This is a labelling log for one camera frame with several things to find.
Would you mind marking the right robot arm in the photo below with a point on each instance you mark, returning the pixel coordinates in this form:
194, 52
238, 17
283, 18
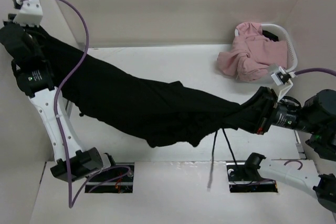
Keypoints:
315, 118

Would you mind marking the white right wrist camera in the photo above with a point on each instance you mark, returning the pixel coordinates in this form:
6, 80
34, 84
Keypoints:
282, 80

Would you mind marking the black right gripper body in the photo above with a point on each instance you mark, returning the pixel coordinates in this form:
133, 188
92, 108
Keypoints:
263, 113

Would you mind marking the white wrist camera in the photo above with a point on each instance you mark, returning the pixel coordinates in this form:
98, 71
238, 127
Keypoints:
30, 13
282, 80

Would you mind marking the white plastic laundry basket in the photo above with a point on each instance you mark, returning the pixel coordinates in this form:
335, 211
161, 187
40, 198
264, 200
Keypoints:
282, 34

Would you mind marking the black trousers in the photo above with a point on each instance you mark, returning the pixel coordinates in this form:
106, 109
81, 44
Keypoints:
160, 113

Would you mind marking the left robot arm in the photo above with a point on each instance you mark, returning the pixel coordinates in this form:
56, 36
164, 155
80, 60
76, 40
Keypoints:
34, 77

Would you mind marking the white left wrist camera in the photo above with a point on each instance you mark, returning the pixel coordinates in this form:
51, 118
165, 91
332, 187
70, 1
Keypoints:
30, 13

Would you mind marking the pink trousers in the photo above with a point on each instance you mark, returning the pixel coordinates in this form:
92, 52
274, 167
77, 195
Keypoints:
252, 52

